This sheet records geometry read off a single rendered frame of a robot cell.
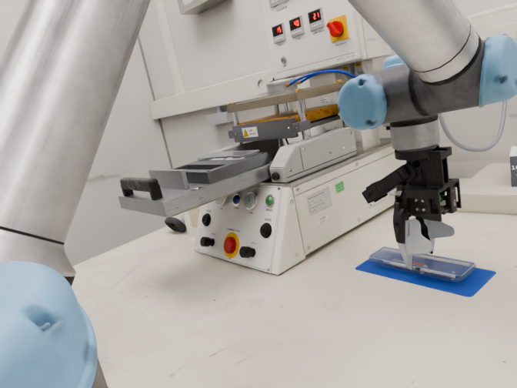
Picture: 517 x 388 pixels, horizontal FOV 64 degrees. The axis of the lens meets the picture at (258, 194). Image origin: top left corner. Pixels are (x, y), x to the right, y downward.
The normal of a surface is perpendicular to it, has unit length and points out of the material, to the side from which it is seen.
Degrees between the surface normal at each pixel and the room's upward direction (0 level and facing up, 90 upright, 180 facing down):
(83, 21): 81
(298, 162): 90
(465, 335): 0
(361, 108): 90
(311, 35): 90
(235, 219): 65
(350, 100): 90
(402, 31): 140
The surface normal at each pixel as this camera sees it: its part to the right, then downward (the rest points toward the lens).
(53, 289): 0.48, -0.87
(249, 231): -0.76, -0.13
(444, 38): 0.25, 0.64
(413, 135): -0.37, 0.29
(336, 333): -0.20, -0.95
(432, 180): -0.75, 0.30
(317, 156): 0.64, 0.05
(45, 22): -0.02, -0.24
